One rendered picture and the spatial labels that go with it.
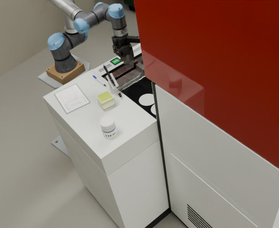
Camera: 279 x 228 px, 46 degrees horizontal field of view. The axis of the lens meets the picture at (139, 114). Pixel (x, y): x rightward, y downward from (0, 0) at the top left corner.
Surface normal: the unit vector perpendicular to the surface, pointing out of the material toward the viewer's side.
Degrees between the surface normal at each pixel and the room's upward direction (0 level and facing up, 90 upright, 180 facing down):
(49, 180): 0
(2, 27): 90
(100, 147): 0
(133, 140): 90
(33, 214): 0
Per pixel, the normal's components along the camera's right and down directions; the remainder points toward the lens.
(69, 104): -0.13, -0.70
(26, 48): 0.73, 0.41
